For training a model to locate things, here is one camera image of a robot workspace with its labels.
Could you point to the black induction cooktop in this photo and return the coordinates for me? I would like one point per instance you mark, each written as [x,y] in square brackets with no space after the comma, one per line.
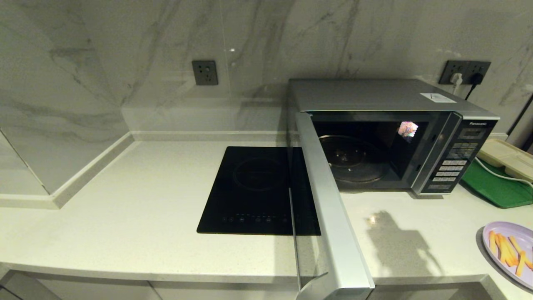
[250,191]

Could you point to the green plastic tray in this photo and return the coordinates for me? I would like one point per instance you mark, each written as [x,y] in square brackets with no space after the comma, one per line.
[495,191]

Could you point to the white label sticker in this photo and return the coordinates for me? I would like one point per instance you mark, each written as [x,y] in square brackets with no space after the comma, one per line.
[437,98]

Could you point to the silver Panasonic microwave oven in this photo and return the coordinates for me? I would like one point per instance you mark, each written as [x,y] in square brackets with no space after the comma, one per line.
[366,96]

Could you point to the black power plug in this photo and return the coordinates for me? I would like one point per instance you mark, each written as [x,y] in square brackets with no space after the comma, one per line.
[476,78]

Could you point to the grey double wall socket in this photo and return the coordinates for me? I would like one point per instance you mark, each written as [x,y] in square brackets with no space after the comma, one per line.
[467,66]

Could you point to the grey cabinet front panel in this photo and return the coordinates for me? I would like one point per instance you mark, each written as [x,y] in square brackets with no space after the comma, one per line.
[424,293]

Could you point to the purple round plate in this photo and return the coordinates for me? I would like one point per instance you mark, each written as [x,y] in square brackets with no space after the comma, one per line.
[493,258]

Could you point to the black glass microwave door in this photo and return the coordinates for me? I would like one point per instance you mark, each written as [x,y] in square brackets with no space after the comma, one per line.
[333,216]

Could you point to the white power plug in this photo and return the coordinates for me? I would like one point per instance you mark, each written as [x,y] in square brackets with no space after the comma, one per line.
[456,78]

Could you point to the grey single wall socket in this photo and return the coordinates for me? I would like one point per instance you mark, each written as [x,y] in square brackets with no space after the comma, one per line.
[205,73]

